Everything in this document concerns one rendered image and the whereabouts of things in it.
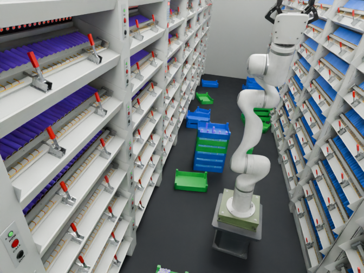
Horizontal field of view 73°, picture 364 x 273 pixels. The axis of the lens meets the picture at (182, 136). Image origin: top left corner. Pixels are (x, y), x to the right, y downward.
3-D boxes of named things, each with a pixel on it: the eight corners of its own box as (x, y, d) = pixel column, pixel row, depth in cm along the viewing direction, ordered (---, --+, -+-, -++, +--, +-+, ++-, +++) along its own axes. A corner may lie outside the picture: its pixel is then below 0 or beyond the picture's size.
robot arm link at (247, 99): (257, 178, 143) (228, 175, 145) (254, 170, 154) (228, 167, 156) (270, 91, 130) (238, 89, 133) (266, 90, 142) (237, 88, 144)
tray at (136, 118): (160, 94, 179) (165, 83, 174) (129, 136, 128) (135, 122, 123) (135, 81, 178) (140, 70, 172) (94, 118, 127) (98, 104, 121)
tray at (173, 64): (179, 68, 238) (185, 54, 230) (163, 90, 187) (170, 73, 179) (161, 58, 236) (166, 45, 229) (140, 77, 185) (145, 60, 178)
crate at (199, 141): (225, 136, 251) (227, 129, 246) (227, 147, 233) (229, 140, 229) (196, 133, 251) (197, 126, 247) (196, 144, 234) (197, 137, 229)
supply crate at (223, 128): (227, 129, 246) (228, 122, 242) (229, 140, 229) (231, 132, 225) (197, 126, 247) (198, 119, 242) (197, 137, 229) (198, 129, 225)
